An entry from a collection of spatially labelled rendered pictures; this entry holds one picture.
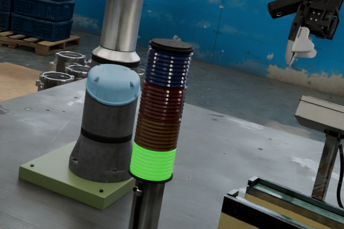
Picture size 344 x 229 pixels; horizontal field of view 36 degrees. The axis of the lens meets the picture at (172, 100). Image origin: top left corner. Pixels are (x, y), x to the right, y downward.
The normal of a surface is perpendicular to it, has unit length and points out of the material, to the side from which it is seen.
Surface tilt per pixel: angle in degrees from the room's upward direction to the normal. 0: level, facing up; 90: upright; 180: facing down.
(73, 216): 0
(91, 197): 90
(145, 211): 90
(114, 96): 87
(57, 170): 0
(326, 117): 60
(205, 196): 0
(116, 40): 90
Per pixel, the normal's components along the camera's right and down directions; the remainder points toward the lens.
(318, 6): -0.39, -0.34
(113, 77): 0.18, -0.90
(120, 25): 0.06, 0.29
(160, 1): -0.41, 0.19
